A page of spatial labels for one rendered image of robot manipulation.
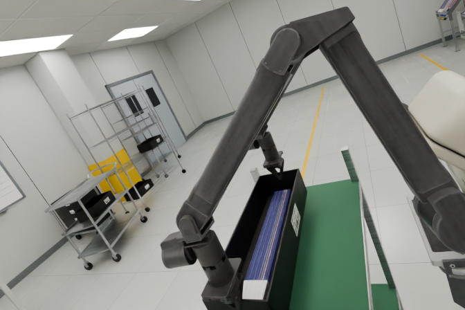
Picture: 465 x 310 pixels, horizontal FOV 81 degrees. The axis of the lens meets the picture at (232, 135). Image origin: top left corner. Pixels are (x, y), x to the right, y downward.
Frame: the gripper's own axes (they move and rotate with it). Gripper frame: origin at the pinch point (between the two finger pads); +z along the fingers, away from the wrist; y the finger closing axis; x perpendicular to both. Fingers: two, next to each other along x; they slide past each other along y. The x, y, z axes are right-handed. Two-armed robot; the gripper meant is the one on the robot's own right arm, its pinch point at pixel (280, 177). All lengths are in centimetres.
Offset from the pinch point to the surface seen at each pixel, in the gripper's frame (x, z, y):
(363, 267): 25.4, 14.0, 33.1
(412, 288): 35, 110, -40
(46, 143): -458, -36, -204
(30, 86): -459, -136, -237
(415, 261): 41, 110, -59
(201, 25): -315, -157, -689
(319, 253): 12.8, 14.4, 26.8
